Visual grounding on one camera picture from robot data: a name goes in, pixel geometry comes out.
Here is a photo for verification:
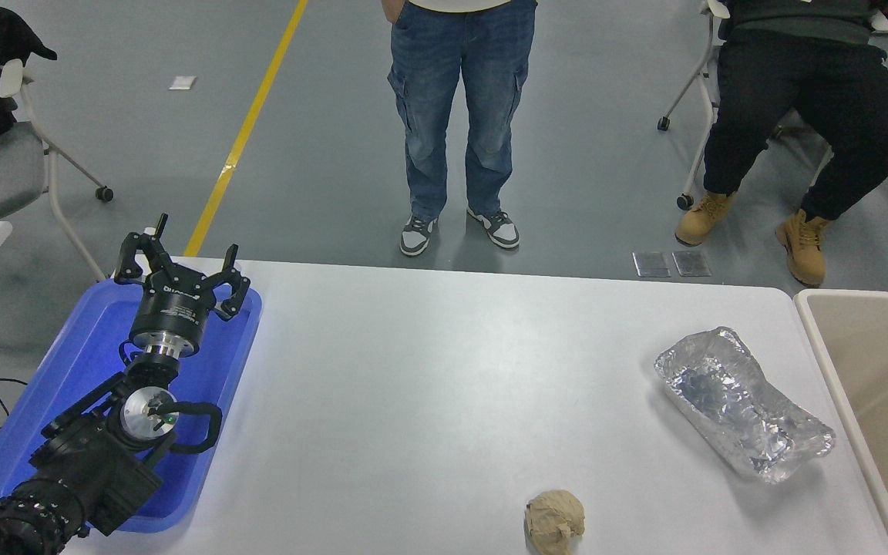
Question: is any crumpled foil tray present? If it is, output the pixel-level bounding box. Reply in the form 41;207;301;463
654;327;836;485

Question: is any white frame wheeled chair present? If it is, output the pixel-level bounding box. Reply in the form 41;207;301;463
658;0;834;210

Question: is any crumpled tan paper ball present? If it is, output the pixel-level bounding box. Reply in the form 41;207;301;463
525;489;586;555

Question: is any standing person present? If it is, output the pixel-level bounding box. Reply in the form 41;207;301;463
381;0;537;257

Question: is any metal floor plate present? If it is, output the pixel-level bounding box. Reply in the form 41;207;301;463
633;251;671;278
673;251;712;278

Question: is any blue plastic tray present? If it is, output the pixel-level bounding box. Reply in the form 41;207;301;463
0;279;264;533

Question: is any large pale bin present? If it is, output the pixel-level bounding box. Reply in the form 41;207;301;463
793;289;888;555

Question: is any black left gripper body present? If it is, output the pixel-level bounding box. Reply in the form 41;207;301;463
129;276;217;345

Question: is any seated person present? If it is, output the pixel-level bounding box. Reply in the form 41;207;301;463
675;0;888;288

